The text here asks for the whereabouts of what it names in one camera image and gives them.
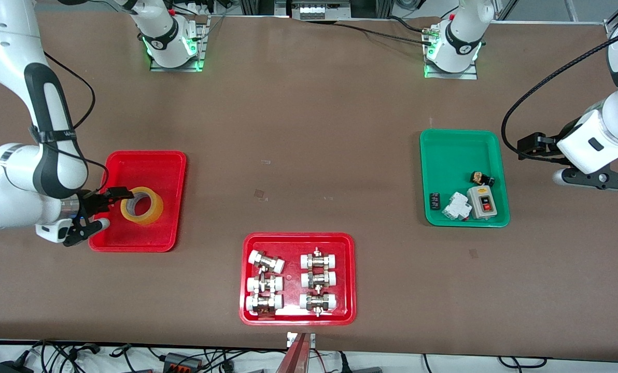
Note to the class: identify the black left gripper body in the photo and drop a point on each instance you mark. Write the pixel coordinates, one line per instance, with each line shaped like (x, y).
(547, 147)

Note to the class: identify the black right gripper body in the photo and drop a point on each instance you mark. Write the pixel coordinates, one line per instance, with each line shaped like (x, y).
(87, 205)

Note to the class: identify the yellow tape roll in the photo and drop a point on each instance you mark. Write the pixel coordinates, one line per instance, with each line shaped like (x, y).
(153, 212)

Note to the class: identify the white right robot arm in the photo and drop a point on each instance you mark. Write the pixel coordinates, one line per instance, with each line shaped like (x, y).
(8, 171)

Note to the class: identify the empty red plastic tray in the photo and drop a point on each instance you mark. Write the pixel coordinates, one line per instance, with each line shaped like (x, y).
(148, 171)

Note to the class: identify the green plastic tray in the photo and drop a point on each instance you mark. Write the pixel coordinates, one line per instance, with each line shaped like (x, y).
(454, 150)

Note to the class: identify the red tray with fittings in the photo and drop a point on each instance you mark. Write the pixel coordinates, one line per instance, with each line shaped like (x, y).
(292, 280)

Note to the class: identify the small black brown component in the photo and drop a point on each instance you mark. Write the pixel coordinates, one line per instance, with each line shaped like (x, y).
(482, 179)

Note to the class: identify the white circuit breaker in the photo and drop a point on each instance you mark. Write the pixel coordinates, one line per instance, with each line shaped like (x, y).
(457, 207)

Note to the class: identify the small black rectangular component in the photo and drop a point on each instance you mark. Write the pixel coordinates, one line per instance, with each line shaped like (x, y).
(434, 201)

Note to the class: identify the metal pipe fitting white caps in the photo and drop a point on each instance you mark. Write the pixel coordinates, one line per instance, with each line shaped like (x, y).
(264, 303)
(264, 284)
(319, 260)
(319, 280)
(266, 262)
(318, 301)

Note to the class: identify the grey connector block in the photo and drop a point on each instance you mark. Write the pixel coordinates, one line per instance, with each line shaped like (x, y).
(177, 358)

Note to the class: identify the black power adapter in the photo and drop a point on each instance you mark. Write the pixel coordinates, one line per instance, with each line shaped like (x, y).
(13, 368)

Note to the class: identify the red metal bar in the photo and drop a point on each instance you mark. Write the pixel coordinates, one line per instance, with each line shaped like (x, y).
(296, 360)

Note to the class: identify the white power strip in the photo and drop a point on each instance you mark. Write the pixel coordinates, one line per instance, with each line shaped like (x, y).
(314, 10)

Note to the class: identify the grey switch box red button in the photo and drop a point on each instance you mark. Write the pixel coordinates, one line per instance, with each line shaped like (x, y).
(482, 203)

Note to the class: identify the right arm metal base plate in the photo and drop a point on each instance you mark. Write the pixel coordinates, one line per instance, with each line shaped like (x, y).
(202, 52)

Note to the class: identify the silver metal bracket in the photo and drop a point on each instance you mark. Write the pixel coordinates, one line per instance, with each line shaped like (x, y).
(290, 339)

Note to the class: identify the aluminium frame post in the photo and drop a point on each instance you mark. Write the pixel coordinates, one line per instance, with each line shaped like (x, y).
(252, 6)

